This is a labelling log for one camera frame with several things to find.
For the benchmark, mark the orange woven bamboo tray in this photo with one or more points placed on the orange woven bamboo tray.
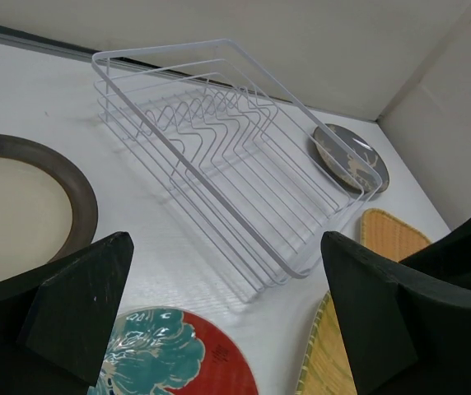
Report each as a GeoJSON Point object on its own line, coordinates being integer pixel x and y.
{"type": "Point", "coordinates": [390, 237]}

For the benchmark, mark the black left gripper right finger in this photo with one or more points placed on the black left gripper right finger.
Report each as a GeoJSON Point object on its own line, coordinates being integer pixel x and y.
{"type": "Point", "coordinates": [406, 326]}

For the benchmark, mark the white wire dish rack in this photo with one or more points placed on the white wire dish rack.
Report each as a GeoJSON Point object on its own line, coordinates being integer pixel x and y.
{"type": "Point", "coordinates": [231, 150]}

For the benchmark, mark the red teal floral plate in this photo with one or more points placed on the red teal floral plate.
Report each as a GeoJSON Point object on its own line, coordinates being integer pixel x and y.
{"type": "Point", "coordinates": [163, 350]}

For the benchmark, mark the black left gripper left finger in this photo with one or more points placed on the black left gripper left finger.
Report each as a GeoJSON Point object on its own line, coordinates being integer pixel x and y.
{"type": "Point", "coordinates": [56, 320]}

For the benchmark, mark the yellow green woven tray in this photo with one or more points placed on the yellow green woven tray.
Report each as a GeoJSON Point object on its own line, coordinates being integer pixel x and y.
{"type": "Point", "coordinates": [325, 368]}

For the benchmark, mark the brown rimmed cream plate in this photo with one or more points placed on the brown rimmed cream plate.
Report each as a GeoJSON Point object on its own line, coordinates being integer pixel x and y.
{"type": "Point", "coordinates": [48, 208]}

